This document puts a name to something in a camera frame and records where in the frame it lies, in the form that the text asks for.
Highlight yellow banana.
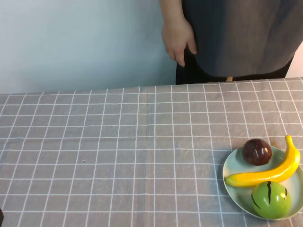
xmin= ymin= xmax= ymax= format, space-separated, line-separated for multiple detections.
xmin=224 ymin=135 xmax=301 ymax=189

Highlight green striped round fruit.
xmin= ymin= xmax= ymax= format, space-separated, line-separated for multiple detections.
xmin=251 ymin=181 xmax=292 ymax=219

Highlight pale green plate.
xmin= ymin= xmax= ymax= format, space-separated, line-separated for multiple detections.
xmin=222 ymin=145 xmax=303 ymax=221

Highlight person's right forearm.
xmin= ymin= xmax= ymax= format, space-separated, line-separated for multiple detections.
xmin=160 ymin=0 xmax=186 ymax=23

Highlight black trousers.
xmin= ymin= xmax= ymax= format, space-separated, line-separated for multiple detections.
xmin=175 ymin=46 xmax=294 ymax=85

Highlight grey shirt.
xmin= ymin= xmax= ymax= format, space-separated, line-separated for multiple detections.
xmin=181 ymin=0 xmax=303 ymax=78

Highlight person's right hand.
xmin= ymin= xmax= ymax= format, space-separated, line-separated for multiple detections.
xmin=161 ymin=15 xmax=198 ymax=68

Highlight dark red apple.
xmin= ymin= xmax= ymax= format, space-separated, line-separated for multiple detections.
xmin=241 ymin=139 xmax=273 ymax=166

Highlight grey white-checked tablecloth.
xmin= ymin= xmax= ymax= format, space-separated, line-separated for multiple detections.
xmin=0 ymin=77 xmax=303 ymax=227

